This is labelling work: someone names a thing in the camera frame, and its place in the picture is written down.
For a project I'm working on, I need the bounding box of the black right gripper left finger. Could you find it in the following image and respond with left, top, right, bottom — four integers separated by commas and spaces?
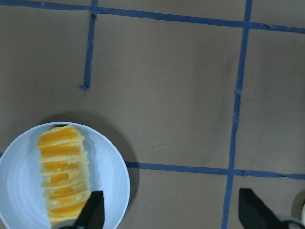
73, 191, 105, 229

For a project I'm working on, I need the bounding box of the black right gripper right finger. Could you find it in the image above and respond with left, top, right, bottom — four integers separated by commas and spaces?
238, 188, 288, 229

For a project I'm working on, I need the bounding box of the orange striped bread roll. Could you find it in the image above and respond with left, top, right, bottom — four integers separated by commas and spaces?
36, 125, 91, 226

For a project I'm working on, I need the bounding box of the blue plate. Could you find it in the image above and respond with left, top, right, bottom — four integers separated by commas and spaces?
0, 122, 130, 229

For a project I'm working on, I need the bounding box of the cream bowl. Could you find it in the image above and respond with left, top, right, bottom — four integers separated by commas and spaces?
291, 190, 305, 221

